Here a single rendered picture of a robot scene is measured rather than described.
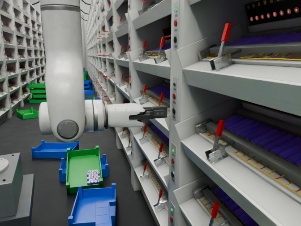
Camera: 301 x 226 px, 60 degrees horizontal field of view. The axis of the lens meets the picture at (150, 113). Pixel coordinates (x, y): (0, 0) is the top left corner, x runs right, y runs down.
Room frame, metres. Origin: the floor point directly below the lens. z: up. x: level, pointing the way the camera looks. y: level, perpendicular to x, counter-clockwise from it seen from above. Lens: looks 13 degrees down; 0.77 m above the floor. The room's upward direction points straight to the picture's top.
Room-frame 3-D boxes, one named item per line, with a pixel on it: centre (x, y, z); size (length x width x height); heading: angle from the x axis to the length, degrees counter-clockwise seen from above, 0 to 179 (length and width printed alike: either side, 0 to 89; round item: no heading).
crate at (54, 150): (1.95, 0.75, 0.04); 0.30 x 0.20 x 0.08; 90
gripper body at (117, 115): (0.70, 0.08, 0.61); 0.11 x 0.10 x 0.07; 105
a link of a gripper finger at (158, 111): (0.70, -0.02, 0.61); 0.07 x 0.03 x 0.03; 105
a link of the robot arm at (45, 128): (0.66, 0.22, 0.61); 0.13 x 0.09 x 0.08; 105
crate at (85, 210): (1.15, 0.27, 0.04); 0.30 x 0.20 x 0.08; 7
